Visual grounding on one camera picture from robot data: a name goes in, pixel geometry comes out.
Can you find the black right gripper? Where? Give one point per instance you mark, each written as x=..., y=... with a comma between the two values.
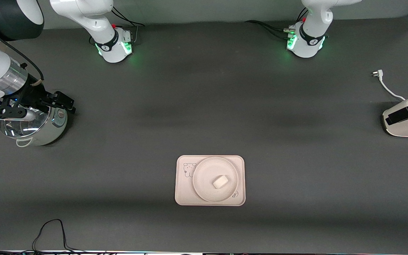
x=34, y=93

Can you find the round cream plate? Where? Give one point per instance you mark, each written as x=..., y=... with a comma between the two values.
x=204, y=187

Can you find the white steamed bun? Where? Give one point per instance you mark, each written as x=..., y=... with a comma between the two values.
x=220, y=182

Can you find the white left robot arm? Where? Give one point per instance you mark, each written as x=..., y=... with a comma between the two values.
x=310, y=46

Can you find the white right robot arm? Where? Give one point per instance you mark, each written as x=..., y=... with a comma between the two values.
x=83, y=14

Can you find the cream tray with rabbit print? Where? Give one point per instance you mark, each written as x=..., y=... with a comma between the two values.
x=182, y=194

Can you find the white toaster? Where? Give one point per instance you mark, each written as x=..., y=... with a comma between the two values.
x=402, y=130

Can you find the glass rice cooker lid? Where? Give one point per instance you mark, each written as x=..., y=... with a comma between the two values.
x=20, y=127

